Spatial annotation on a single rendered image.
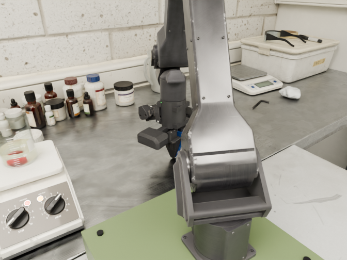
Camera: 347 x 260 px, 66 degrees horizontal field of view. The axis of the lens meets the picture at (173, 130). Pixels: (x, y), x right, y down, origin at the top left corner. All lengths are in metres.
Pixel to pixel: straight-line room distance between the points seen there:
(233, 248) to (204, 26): 0.23
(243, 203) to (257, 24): 1.39
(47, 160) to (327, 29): 1.39
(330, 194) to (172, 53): 0.43
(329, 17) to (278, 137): 0.91
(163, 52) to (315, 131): 0.53
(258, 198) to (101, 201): 0.35
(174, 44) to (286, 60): 0.78
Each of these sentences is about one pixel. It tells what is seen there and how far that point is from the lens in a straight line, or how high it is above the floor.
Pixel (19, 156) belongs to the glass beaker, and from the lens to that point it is 0.54.
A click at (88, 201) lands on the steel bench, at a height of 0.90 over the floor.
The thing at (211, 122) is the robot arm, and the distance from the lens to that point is 0.27.
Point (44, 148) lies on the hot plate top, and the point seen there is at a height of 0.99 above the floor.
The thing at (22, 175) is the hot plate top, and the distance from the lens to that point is 0.53.
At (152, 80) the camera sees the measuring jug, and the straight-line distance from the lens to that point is 1.05.
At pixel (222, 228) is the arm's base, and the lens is 0.28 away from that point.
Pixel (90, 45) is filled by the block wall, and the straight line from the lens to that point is 1.06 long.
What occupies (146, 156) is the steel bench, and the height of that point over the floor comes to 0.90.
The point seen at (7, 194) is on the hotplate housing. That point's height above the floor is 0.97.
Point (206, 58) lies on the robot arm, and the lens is 0.29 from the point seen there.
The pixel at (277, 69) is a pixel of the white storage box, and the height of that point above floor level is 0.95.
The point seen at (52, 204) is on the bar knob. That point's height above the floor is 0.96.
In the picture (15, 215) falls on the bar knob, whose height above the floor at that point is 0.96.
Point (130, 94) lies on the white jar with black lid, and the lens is 0.94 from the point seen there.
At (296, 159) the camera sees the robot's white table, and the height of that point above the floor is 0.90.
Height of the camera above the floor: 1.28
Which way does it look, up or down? 29 degrees down
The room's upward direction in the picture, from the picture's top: straight up
